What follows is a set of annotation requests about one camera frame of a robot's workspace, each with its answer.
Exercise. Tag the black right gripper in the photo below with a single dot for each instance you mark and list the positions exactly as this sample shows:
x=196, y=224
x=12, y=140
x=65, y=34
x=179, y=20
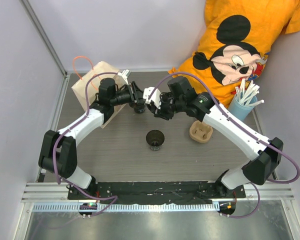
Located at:
x=161, y=112

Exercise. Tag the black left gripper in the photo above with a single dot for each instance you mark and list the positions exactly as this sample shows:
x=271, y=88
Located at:
x=136, y=95

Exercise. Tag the black coffee cup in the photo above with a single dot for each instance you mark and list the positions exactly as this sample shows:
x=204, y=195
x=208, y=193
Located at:
x=139, y=109

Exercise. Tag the translucent single black cup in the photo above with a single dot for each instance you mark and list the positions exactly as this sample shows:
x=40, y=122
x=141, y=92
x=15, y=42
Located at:
x=155, y=139

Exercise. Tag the printed paper takeout bag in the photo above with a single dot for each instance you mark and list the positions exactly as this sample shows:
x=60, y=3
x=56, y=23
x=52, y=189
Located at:
x=87, y=87

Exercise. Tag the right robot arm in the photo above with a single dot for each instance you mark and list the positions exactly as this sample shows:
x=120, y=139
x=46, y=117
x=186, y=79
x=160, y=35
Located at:
x=262, y=157

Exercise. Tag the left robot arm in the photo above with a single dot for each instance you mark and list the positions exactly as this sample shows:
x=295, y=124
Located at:
x=58, y=153

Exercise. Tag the blue straw holder cup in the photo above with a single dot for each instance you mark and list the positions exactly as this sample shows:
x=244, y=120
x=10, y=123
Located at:
x=238, y=110

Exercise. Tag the white wrapped straws bundle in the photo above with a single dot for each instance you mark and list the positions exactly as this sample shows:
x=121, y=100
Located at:
x=244, y=96

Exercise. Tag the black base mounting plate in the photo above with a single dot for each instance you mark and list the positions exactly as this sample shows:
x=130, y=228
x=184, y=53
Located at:
x=164, y=192

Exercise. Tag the orange Mickey Mouse pillow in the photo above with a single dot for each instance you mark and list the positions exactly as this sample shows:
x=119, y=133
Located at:
x=237, y=42

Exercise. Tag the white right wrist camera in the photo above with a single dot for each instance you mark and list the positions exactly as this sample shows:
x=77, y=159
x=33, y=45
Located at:
x=152, y=96

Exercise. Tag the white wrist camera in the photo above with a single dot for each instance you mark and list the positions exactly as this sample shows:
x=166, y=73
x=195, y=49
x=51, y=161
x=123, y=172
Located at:
x=152, y=96
x=123, y=76

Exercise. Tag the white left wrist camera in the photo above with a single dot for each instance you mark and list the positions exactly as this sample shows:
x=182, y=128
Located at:
x=123, y=76

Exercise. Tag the white slotted cable duct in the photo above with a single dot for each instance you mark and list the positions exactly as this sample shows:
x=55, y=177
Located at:
x=85, y=207

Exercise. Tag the aluminium corner frame post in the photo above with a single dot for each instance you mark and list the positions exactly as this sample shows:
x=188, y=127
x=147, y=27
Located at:
x=42, y=34

